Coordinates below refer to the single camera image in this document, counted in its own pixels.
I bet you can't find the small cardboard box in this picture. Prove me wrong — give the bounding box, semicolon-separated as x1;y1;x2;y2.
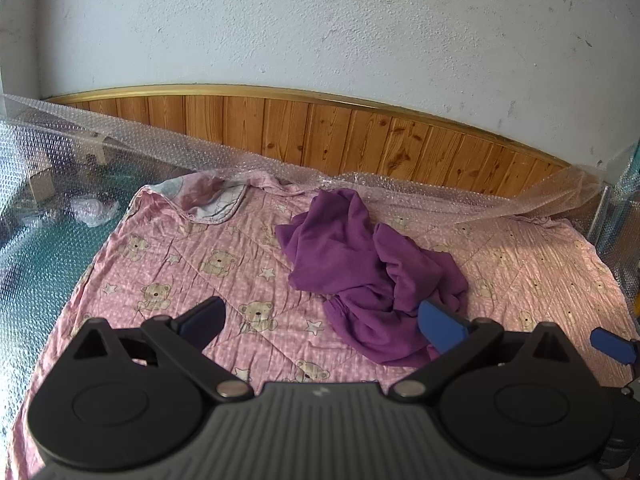
27;167;56;202

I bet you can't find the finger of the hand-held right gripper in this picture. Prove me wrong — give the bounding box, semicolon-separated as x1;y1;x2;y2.
590;328;640;365

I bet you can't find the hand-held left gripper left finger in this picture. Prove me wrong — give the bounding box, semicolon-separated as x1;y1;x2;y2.
72;296;252;404

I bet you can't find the wooden headboard panel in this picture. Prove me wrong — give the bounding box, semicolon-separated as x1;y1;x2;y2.
42;84;581;201

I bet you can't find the pink bear-print blanket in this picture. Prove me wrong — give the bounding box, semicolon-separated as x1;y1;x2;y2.
12;170;631;480

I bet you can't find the purple garment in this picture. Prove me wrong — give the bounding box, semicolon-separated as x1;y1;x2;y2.
275;187;469;368

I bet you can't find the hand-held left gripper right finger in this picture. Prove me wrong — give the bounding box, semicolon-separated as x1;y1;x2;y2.
390;301;584;402

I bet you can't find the clear bubble wrap sheet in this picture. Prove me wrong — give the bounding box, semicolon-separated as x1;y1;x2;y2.
0;92;640;480

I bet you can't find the white plastic bag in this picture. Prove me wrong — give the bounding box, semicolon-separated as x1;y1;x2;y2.
70;197;121;227

